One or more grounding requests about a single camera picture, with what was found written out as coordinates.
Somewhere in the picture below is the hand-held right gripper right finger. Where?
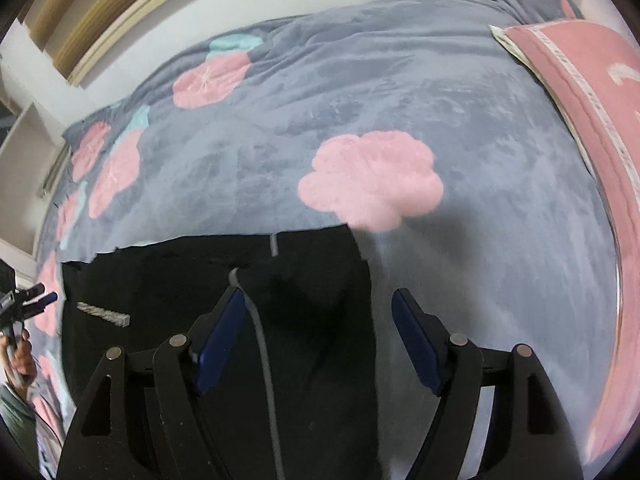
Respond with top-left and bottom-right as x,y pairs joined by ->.
391,287 -> 586,480

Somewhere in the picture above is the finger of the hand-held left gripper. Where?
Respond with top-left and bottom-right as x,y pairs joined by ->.
17,282 -> 58,318

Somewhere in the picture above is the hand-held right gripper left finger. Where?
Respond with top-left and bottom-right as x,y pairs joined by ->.
56,287 -> 247,480

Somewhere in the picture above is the black hooded jacket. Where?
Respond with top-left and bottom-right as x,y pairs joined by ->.
60,225 -> 382,480

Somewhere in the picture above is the person's left forearm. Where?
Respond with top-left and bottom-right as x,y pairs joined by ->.
0,384 -> 38,443

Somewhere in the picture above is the person's left hand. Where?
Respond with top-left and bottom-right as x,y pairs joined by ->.
1,327 -> 39,387

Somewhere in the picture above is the white bookshelf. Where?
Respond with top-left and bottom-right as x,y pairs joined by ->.
0,20 -> 71,281

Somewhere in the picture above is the grey floral blanket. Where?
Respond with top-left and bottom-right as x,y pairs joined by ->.
30,0 -> 623,480

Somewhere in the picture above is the striped window blind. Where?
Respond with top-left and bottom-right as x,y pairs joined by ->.
22,0 -> 188,86

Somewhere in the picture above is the pink pillow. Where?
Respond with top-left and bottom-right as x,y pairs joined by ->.
489,19 -> 640,466

